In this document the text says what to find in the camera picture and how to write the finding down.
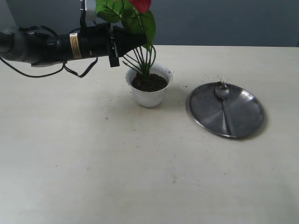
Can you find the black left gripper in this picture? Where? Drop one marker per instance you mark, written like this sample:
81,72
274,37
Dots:
98,41

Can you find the red artificial flower with stem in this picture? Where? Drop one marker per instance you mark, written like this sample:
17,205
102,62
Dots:
136,19

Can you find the stainless steel spork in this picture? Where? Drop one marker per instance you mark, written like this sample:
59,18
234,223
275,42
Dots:
222,92

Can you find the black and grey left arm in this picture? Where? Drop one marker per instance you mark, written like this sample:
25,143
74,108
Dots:
41,50

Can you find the clump of roots and soil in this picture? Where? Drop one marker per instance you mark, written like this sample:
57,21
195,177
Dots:
154,84

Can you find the white scalloped flower pot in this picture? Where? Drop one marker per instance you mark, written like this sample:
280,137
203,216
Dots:
154,98

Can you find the round stainless steel plate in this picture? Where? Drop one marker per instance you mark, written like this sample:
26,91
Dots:
205,108

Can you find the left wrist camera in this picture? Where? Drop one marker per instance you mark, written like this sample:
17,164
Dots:
87,12

